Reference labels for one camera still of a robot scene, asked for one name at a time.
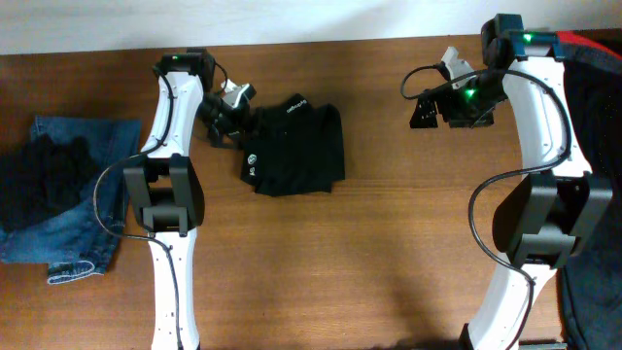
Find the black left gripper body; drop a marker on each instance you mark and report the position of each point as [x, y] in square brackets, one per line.
[223, 118]

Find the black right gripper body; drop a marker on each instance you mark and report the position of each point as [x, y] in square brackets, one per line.
[471, 103]

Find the dark green polo shirt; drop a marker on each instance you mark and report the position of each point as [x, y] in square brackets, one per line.
[294, 148]

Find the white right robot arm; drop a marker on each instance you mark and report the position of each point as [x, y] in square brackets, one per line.
[555, 208]

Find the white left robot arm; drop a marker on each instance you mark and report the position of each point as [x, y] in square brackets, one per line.
[168, 200]

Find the blue denim jeans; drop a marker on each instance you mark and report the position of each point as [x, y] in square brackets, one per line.
[81, 241]

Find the black crumpled garment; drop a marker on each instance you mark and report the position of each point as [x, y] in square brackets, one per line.
[43, 179]

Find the black bag with red trim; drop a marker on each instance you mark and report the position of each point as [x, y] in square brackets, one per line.
[590, 283]

